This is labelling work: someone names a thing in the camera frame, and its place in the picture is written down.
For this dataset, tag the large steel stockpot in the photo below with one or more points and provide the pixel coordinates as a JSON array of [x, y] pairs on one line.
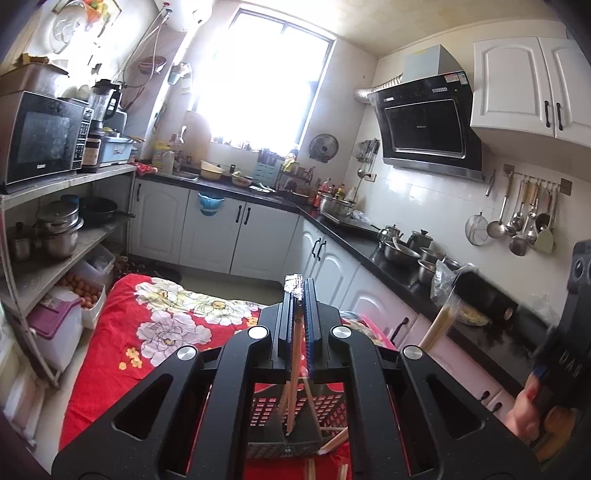
[[337, 205]]

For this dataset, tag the large steel spoon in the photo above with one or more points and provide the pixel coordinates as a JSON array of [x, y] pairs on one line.
[[518, 243]]

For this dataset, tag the brown cardboard box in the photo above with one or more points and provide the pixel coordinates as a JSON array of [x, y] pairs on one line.
[[32, 78]]

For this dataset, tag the pale spatula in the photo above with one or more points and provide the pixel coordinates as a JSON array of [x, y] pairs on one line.
[[545, 240]]

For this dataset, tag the bunch of wooden chopsticks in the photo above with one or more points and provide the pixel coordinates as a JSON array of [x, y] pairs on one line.
[[330, 443]]

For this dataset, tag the wooden chopstick pair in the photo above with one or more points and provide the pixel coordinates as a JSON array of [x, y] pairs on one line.
[[441, 323], [292, 397]]

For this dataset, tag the pale yellow basin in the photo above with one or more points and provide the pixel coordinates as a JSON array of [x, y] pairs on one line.
[[212, 170]]

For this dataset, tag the white upper cabinet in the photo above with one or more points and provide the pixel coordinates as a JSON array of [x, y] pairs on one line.
[[517, 87]]

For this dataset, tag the steel ladle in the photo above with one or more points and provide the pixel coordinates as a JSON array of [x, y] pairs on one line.
[[495, 228]]

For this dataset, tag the pale blue plastic basket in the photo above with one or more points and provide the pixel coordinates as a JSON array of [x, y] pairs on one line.
[[115, 150]]

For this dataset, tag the black plastic utensil holder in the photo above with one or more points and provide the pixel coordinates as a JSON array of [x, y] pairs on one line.
[[263, 450]]

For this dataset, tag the red dish cloth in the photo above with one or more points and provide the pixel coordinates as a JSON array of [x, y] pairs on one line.
[[144, 168]]

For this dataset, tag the black microwave oven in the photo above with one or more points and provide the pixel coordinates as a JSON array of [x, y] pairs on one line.
[[41, 138]]

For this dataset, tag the metal utensil rail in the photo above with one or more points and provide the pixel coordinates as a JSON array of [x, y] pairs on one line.
[[535, 177]]

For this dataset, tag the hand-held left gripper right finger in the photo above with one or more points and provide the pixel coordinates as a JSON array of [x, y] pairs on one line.
[[310, 346]]

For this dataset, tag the stacked steel pots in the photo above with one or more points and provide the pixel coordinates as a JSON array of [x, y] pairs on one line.
[[60, 230]]

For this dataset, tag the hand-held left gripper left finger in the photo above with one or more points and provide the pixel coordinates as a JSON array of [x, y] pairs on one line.
[[284, 332]]

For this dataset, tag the metal shelf rack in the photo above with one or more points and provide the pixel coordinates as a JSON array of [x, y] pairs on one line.
[[55, 272]]

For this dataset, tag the dark kettle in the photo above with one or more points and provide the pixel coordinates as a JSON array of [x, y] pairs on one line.
[[420, 241]]

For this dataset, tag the box of eggs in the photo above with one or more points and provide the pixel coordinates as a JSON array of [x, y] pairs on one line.
[[83, 290]]

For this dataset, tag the small round wall fan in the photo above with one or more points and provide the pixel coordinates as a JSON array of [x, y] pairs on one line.
[[324, 147]]

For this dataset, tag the pale blue knife holder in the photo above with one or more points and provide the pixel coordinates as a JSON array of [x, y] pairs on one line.
[[267, 168]]

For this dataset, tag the hanging round basket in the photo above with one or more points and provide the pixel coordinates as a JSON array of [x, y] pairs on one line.
[[151, 65]]

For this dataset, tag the person's right hand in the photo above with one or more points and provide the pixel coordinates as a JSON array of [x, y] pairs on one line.
[[524, 415]]

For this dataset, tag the dark hanging utensil set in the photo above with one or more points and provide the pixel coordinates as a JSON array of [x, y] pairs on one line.
[[368, 154]]

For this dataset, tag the black kitchen countertop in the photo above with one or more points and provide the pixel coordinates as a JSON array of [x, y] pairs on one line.
[[480, 341]]

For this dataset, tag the black blender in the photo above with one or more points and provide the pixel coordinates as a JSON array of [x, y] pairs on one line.
[[101, 120]]

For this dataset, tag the kitchen window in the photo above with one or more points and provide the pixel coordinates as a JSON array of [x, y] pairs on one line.
[[263, 78]]

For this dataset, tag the red floral blanket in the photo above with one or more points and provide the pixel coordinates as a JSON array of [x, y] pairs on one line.
[[106, 369]]

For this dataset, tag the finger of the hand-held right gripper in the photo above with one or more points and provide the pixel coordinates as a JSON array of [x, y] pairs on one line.
[[487, 297]]

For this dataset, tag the clear plastic bag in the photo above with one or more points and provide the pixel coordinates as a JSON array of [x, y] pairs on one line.
[[444, 281]]

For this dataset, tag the blue hanging bin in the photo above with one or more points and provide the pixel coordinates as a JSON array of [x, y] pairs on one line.
[[211, 205]]

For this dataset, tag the white base cabinets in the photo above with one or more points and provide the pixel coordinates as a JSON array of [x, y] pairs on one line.
[[203, 235]]

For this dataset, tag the black range hood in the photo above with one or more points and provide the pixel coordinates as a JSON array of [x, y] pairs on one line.
[[425, 124]]

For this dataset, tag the pale cutting board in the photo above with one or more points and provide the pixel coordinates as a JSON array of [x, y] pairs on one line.
[[197, 136]]

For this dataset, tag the purple lidded white container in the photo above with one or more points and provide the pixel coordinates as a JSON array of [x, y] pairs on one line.
[[53, 327]]

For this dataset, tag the steel teapot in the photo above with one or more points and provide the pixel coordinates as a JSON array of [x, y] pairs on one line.
[[389, 234]]

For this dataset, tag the fruit wall picture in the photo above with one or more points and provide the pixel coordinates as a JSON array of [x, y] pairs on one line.
[[99, 7]]

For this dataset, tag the small steel pot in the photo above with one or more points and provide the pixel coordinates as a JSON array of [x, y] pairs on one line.
[[21, 244]]

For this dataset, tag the steel mixing bowl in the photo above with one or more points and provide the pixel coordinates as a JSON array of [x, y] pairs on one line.
[[400, 251]]

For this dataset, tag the glass pot lid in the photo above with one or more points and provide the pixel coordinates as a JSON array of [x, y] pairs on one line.
[[69, 25]]

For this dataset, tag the white water heater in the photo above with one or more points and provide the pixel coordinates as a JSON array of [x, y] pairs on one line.
[[184, 14]]

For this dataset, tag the black frying pan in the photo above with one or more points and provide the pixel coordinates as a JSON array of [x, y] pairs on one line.
[[99, 210]]

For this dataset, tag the silver exhaust duct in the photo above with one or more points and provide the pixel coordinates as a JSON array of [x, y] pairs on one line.
[[378, 90]]

